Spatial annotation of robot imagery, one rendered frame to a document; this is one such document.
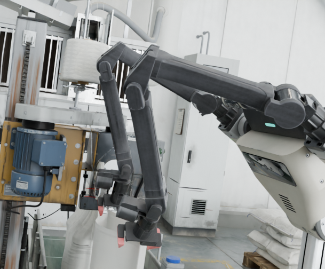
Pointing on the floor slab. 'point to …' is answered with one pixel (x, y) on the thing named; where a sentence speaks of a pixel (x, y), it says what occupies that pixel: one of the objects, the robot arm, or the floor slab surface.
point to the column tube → (18, 221)
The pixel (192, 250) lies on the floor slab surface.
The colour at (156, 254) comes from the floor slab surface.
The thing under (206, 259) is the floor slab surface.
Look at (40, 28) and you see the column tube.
